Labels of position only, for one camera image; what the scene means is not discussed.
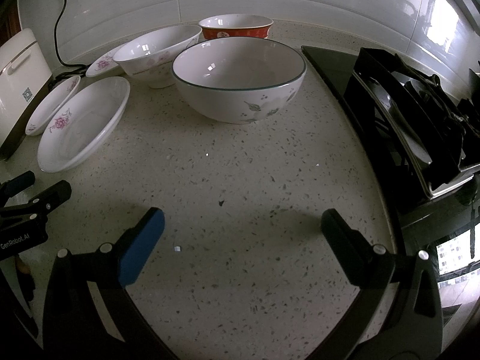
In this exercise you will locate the white rice cooker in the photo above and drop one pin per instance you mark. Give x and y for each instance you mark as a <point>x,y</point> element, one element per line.
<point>24,80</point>

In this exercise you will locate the white flared bowl pink flowers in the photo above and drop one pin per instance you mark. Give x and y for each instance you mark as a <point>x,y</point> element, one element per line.
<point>149,57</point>

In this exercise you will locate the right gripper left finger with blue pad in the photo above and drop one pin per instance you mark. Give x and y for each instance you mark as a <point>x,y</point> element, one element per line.
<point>87,308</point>

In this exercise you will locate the small white plate pink flower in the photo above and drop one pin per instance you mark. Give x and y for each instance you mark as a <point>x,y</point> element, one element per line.
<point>48,107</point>

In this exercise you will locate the black gas stove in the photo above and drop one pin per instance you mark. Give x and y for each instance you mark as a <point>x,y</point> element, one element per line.
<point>423,146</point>

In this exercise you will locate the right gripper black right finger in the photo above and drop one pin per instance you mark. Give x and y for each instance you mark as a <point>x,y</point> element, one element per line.
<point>411,327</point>

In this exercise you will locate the large white plate pink flower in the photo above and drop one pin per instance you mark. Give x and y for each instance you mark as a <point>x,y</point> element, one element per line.
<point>82,124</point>

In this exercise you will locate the large white bowl green rim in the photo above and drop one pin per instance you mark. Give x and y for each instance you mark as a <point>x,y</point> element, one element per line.
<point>239,80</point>

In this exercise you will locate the red and white bowl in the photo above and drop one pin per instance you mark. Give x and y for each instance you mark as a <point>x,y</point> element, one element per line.
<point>235,25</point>

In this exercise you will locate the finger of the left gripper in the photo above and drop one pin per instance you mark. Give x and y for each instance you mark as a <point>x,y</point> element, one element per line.
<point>43,203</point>
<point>12,187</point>

